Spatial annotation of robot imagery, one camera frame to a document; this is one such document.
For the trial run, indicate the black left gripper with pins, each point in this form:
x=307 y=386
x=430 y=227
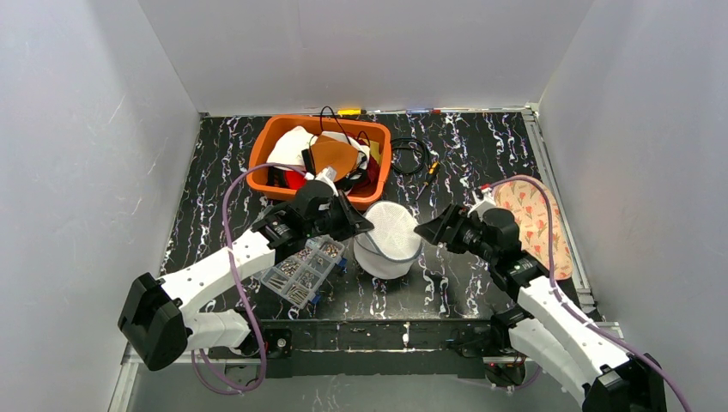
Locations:
x=336 y=215

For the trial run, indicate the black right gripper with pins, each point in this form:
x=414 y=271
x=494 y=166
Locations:
x=452 y=228

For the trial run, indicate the peach print mesh laundry bag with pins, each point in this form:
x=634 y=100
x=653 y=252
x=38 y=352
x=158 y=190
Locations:
x=536 y=212

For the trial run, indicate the white bra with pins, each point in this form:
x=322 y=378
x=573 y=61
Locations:
x=289 y=148

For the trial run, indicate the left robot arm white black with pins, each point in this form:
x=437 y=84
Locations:
x=162 y=319

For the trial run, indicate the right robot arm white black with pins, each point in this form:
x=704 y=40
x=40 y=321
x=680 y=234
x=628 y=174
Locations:
x=544 y=324

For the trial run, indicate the dark red bra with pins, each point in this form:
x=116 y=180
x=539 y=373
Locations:
x=367 y=172

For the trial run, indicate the bright red bra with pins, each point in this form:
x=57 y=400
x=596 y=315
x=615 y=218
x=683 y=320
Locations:
x=293 y=180

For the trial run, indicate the orange black screwdriver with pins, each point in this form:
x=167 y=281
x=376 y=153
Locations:
x=431 y=176

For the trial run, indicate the clear plastic screw organizer box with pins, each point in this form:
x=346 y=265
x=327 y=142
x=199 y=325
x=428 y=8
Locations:
x=298 y=278

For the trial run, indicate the orange plastic basin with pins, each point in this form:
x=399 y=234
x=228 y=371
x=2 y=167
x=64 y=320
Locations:
x=277 y=126

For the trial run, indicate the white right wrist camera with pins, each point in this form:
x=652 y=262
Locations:
x=484 y=201

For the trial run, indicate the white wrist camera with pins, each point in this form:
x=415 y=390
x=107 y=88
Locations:
x=326 y=176
x=484 y=201

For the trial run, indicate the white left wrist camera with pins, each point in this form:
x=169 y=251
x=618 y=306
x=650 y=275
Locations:
x=326 y=176

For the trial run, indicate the yellow marker at wall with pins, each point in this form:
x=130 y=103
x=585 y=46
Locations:
x=351 y=112

